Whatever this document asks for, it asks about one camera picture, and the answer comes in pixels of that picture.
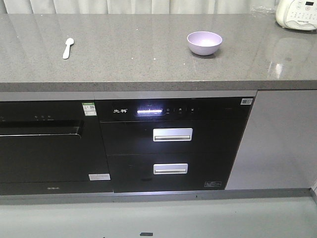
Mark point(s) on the pale green plastic spoon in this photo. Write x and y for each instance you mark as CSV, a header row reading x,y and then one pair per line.
x,y
69,42

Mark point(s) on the silver drawer handle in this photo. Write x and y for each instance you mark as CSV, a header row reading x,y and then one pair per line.
x,y
167,169
172,134

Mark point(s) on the purple plastic bowl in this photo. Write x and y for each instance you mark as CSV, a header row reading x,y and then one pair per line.
x,y
204,43

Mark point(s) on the lower silver drawer handle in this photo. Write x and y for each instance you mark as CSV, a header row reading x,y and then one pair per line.
x,y
167,169

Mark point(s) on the grey cabinet door panel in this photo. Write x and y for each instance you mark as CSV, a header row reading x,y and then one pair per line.
x,y
279,145

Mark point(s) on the upper silver drawer handle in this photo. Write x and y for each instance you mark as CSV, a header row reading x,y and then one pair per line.
x,y
172,134

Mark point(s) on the white rice cooker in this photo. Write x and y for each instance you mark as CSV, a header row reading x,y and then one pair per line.
x,y
297,14

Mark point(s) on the black built-in dishwasher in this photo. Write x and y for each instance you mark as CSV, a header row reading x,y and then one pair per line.
x,y
51,147

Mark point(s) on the white curtain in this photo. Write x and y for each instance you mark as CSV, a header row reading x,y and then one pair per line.
x,y
137,6

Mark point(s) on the black tape strip middle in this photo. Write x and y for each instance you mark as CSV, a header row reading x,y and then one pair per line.
x,y
146,234

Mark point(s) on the black disinfection cabinet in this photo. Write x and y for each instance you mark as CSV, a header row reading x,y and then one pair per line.
x,y
127,128

